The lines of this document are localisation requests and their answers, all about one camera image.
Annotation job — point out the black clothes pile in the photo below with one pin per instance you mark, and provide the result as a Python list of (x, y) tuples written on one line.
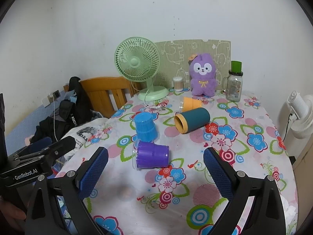
[(73, 110)]

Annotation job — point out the orange plastic cup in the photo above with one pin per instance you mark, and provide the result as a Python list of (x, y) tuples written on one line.
[(192, 104)]

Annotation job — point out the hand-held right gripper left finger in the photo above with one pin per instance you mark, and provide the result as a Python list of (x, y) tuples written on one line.
[(94, 173)]

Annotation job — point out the teal cup with orange rim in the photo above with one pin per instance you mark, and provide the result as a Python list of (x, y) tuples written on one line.
[(195, 120)]

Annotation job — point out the glass mug jar green lid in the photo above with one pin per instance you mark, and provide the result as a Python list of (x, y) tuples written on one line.
[(233, 88)]

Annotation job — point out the light blue cloth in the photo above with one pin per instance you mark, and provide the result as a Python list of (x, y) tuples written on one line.
[(73, 97)]

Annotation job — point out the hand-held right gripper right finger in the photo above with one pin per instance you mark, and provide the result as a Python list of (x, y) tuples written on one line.
[(217, 175)]

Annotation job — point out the blue plastic cup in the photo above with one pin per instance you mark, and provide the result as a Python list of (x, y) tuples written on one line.
[(145, 127)]

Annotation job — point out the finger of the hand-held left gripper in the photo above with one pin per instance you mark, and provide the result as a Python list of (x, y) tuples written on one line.
[(62, 145), (40, 143)]

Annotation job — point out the white printed cloth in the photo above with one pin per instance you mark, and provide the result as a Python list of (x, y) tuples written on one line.
[(84, 133)]

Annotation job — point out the purple plush toy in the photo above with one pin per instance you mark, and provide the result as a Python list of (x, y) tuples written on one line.
[(203, 78)]

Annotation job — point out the green desk fan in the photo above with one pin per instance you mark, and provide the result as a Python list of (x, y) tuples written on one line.
[(134, 61)]

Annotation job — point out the green patterned board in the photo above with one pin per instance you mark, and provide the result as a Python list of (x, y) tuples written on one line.
[(176, 53)]

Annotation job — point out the white standing fan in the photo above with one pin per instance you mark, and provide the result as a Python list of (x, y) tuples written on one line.
[(301, 112)]

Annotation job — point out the purple plastic cup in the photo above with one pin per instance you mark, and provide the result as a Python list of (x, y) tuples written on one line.
[(151, 155)]

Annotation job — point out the wooden chair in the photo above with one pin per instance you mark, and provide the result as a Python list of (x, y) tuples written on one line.
[(102, 90)]

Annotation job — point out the beige cardboard box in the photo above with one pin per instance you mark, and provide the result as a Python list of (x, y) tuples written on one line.
[(304, 159)]

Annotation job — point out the cotton swab container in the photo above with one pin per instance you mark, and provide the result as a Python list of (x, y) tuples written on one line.
[(178, 84)]

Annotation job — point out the person's left hand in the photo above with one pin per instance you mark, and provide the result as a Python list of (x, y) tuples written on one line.
[(11, 213)]

